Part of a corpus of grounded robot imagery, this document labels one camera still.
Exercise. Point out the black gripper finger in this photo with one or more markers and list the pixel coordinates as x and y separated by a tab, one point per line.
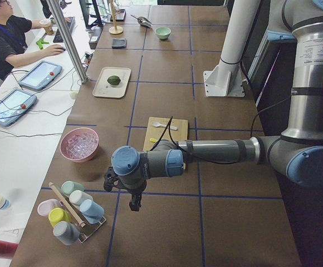
132	206
137	205

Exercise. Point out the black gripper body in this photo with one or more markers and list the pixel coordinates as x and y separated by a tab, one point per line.
133	192

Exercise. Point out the green bowl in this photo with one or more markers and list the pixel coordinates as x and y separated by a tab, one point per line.
163	33

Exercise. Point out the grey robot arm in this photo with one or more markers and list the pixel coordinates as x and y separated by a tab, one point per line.
296	153

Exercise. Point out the white plastic spoon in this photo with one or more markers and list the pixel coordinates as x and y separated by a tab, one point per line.
158	124

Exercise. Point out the pink bowl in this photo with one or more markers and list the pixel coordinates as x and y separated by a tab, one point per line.
78	131

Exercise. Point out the light blue cup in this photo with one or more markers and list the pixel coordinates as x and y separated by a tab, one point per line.
92	211

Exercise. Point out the wooden cup rack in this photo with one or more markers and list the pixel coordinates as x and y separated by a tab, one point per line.
77	218

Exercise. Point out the clear ice cubes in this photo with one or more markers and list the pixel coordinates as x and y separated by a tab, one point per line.
80	146

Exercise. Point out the mint green cup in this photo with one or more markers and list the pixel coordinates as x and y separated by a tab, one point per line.
68	187

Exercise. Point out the bamboo cutting board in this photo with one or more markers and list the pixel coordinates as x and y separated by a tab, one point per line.
155	131

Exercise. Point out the grey cup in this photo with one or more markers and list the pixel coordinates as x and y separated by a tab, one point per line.
66	232

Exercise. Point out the yellow cup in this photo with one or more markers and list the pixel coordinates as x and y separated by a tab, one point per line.
57	215

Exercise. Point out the pink cup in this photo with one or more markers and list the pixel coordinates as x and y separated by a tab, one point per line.
46	206

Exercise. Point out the beige tray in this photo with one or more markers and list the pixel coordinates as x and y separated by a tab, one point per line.
105	90

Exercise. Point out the green avocado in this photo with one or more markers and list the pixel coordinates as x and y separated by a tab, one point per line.
114	80

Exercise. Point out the white round knob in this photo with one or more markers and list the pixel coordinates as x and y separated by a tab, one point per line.
73	95

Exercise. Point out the folded grey cloth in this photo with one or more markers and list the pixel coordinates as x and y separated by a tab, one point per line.
119	43

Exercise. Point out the near teach pendant tablet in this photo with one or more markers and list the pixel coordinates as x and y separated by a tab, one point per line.
15	105

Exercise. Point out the teach pendant tablet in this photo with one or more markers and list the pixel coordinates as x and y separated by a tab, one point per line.
15	105
40	76

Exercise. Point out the far teach pendant tablet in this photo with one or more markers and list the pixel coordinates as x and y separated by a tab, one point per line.
40	76

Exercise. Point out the wooden paper towel stand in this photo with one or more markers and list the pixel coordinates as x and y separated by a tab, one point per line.
115	29

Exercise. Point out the black power adapter box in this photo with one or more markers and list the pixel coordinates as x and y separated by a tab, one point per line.
94	36

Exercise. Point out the metal scoop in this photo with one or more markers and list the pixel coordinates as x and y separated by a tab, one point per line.
143	21

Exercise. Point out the black monitor stand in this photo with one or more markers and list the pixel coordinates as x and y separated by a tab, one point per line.
91	14

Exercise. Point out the green plastic tool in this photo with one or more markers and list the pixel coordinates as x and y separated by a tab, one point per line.
41	42

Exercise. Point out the iced coffee cup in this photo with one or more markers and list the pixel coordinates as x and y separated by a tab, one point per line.
47	26

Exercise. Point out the seated person black shirt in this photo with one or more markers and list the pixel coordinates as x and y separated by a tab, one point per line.
13	41

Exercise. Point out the aluminium frame post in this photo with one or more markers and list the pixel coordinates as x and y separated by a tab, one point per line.
67	38

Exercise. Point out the white pole mount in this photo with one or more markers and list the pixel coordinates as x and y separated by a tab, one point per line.
225	80

